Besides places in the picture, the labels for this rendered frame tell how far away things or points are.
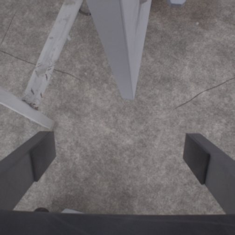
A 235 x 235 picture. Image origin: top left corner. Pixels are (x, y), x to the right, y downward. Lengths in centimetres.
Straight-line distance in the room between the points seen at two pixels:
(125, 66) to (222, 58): 100
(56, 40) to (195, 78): 75
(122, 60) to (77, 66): 94
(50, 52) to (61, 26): 14
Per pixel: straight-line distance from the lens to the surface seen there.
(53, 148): 17
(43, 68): 89
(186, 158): 17
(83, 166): 99
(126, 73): 19
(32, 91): 87
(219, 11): 131
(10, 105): 78
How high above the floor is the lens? 93
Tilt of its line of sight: 79 degrees down
